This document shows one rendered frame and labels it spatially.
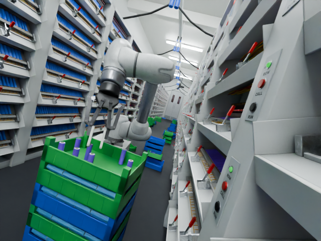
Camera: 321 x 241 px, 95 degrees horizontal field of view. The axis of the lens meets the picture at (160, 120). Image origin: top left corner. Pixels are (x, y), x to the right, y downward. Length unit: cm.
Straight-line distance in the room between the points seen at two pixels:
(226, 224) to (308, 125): 19
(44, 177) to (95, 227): 23
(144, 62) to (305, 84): 48
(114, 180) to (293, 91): 45
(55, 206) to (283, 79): 67
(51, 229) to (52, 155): 25
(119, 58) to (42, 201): 55
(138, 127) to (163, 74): 80
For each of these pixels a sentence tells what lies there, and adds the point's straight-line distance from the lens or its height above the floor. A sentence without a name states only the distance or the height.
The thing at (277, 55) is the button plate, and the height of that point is 89.
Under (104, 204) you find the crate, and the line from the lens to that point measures 53.
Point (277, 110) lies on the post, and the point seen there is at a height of 80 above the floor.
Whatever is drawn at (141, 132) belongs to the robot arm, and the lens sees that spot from 135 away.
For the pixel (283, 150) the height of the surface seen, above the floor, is 75.
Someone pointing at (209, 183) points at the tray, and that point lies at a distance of 54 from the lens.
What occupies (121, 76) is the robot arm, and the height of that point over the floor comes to 82.
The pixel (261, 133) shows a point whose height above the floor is 76.
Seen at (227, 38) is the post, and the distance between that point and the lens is 107.
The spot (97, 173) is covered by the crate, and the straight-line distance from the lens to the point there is 51.
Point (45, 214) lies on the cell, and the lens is 70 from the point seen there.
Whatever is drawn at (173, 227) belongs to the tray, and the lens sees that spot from 96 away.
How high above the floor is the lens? 76
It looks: 5 degrees down
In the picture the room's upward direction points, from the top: 17 degrees clockwise
